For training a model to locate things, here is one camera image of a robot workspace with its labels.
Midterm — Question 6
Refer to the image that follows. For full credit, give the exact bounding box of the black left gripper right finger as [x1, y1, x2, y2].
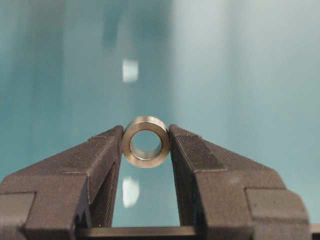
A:
[168, 125, 312, 240]

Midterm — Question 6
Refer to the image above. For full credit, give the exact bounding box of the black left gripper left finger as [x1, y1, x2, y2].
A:
[0, 125, 123, 240]

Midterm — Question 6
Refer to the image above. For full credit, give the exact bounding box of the silver metal washer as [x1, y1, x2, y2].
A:
[121, 116, 171, 169]

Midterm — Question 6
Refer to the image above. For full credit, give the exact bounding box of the white tape piece near washer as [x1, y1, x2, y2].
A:
[122, 176, 140, 208]

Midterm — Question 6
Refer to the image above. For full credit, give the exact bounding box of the white tape piece centre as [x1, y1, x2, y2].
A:
[122, 59, 139, 83]

